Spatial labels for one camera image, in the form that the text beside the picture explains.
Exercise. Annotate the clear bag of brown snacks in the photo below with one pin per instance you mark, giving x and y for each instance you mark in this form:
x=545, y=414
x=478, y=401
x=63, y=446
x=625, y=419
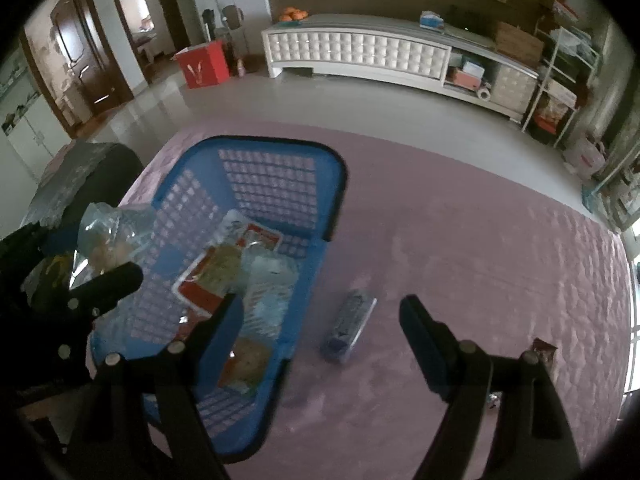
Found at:
x=115, y=240

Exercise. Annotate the paper roll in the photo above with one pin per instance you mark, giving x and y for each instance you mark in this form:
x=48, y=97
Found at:
x=484, y=94

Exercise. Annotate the pink box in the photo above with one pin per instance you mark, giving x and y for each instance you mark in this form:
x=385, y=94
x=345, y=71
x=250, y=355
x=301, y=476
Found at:
x=467, y=79

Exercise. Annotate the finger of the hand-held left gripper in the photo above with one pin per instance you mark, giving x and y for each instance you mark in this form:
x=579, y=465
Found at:
x=115, y=280
x=20, y=245

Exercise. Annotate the brown cardboard box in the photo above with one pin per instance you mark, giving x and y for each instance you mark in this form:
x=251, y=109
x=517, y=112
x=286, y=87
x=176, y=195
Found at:
x=517, y=42

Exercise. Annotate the white tufted TV cabinet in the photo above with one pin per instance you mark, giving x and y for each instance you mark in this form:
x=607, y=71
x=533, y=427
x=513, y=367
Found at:
x=360, y=50

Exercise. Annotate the clear cracker packet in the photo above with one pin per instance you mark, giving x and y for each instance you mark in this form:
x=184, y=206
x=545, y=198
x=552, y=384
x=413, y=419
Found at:
x=272, y=290

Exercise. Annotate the white side cabinet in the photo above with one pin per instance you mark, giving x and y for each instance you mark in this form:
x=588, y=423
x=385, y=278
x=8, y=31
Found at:
x=30, y=135

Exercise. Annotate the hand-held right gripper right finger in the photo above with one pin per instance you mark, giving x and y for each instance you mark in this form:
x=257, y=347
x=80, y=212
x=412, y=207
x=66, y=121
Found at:
x=425, y=345

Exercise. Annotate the white shelf rack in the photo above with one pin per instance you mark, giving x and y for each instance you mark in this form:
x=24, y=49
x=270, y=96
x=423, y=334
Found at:
x=562, y=75

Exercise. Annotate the small brown snack packet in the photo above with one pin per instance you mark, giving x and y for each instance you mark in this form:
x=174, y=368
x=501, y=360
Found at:
x=545, y=352

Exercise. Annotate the dark green printed bag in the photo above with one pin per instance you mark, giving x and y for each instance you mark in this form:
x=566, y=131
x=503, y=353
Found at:
x=85, y=175

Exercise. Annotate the blue plastic basket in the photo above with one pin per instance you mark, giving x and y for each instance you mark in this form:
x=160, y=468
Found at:
x=337, y=200

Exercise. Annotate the yellow cracker packet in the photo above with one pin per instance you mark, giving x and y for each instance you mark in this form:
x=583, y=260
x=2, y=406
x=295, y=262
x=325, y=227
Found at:
x=247, y=362

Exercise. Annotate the white shopping bag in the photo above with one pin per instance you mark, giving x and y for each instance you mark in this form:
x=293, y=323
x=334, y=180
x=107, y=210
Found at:
x=586, y=156

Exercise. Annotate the brown wooden door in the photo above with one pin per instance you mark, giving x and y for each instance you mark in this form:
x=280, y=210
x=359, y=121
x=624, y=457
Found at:
x=75, y=60

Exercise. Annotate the blue tissue box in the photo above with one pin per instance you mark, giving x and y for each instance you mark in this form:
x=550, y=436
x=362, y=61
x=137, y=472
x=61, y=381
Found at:
x=431, y=20

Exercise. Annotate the red and white snack packet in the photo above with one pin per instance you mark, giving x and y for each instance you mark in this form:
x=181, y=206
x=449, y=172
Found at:
x=255, y=235

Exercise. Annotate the small pink bottle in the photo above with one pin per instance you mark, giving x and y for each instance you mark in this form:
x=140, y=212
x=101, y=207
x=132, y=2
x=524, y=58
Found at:
x=241, y=67

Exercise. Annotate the pile of oranges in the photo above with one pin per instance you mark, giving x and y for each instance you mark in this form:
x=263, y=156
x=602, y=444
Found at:
x=293, y=15

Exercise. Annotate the standing fan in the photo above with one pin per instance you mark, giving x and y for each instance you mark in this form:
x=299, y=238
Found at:
x=231, y=16

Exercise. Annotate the dark blue snack packet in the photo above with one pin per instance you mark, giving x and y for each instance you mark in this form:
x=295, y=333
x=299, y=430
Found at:
x=350, y=325

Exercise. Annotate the red box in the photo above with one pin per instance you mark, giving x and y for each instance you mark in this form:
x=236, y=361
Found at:
x=202, y=65

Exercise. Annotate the red-edged clear snack packet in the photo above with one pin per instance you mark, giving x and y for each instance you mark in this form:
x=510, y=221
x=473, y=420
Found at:
x=215, y=270

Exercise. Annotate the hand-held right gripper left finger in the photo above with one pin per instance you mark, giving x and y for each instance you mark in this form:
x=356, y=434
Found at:
x=220, y=340

